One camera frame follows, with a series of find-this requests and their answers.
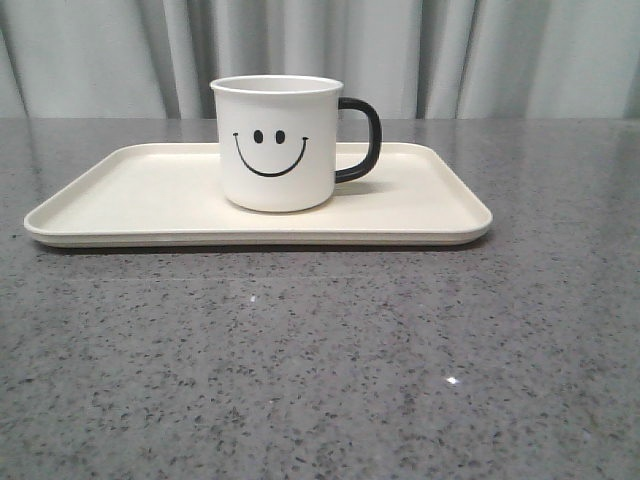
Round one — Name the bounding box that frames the white smiley mug black handle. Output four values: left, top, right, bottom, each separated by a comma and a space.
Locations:
210, 74, 382, 213

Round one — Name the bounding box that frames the cream rectangular plastic tray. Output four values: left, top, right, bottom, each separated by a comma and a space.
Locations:
24, 142, 493, 248

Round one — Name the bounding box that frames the grey pleated curtain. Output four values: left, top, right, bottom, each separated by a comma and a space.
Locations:
1, 1, 639, 119

